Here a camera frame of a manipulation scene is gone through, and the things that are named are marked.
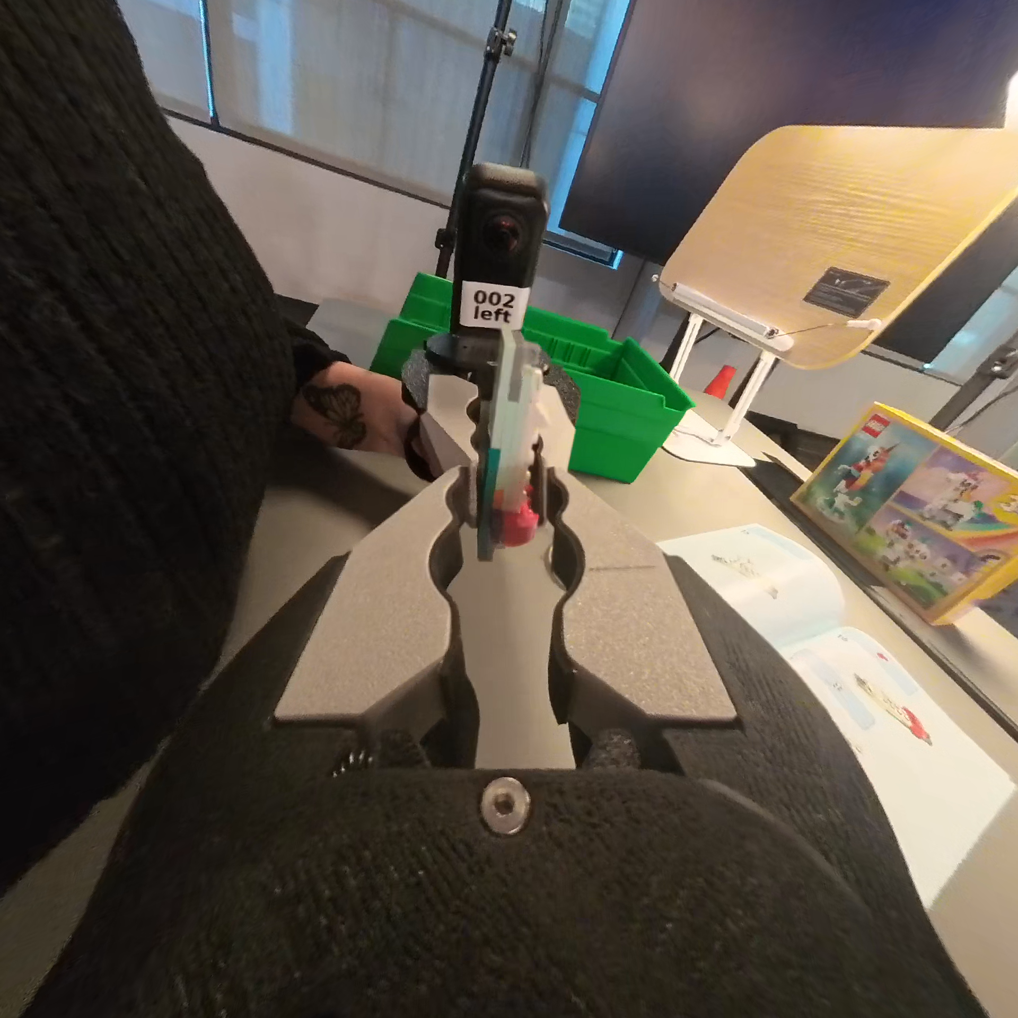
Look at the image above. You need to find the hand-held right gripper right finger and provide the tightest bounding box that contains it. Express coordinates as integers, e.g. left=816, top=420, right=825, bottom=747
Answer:
left=547, top=466, right=738, bottom=730

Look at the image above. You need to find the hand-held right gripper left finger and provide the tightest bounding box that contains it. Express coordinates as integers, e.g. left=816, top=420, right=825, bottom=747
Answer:
left=274, top=466, right=480, bottom=738

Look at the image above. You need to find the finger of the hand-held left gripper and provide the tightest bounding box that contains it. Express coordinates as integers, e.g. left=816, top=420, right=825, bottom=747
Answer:
left=539, top=380, right=577, bottom=472
left=416, top=374, right=480, bottom=480

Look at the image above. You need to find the white lego strip assembly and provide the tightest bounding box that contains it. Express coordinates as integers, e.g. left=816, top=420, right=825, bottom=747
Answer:
left=476, top=328, right=558, bottom=561

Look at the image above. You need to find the person's left forearm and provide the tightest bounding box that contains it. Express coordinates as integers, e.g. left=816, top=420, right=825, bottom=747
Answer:
left=0, top=0, right=355, bottom=896

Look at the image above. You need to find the open lego instruction booklet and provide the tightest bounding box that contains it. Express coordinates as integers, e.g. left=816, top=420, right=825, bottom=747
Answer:
left=656, top=523, right=1018, bottom=908

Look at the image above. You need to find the yellow lego box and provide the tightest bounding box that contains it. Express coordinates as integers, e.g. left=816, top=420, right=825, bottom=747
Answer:
left=789, top=401, right=1018, bottom=627

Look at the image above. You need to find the person's left hand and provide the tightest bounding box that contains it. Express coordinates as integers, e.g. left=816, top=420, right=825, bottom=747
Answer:
left=290, top=360, right=423, bottom=458

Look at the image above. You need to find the green plastic bin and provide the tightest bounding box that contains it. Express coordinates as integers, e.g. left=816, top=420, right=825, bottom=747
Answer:
left=370, top=272, right=695, bottom=485

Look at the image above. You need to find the black tripod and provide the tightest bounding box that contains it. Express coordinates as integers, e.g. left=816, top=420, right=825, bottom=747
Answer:
left=433, top=0, right=518, bottom=279

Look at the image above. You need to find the glass window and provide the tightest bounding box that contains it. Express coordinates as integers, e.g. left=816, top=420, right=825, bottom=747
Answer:
left=119, top=0, right=629, bottom=264

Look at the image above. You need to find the large black monitor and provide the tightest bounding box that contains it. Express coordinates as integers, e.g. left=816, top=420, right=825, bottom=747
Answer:
left=557, top=0, right=1018, bottom=367

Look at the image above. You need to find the wooden book stand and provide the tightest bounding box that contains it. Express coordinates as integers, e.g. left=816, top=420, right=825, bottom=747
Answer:
left=659, top=125, right=1018, bottom=466

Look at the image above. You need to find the black light stand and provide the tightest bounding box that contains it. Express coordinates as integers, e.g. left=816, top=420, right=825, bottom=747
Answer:
left=926, top=330, right=1018, bottom=434

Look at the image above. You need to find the black hanging cable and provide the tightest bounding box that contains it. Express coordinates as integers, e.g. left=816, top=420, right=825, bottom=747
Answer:
left=521, top=0, right=567, bottom=172

